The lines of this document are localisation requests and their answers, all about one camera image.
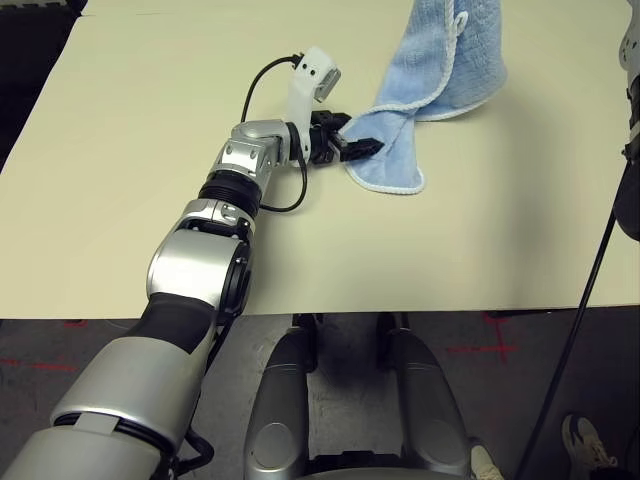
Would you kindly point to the bystander beige sneaker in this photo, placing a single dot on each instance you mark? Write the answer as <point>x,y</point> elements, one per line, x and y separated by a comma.
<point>585,440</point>
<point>482,462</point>

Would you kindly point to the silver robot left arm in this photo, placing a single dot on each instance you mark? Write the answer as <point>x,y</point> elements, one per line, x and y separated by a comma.
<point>195,260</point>

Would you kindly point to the grey robot waist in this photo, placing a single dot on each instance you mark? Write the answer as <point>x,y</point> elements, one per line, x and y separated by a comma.
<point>350,475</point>

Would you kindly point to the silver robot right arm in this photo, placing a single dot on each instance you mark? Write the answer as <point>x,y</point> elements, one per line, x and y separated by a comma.
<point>631,210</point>

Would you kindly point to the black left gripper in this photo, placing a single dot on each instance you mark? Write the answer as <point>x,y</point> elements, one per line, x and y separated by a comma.
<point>325,142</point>

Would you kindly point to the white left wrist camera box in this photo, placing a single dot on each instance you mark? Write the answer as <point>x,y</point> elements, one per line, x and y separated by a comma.
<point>312,70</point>

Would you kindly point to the light blue terry towel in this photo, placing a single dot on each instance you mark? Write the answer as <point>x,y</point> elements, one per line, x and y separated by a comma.
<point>470,60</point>

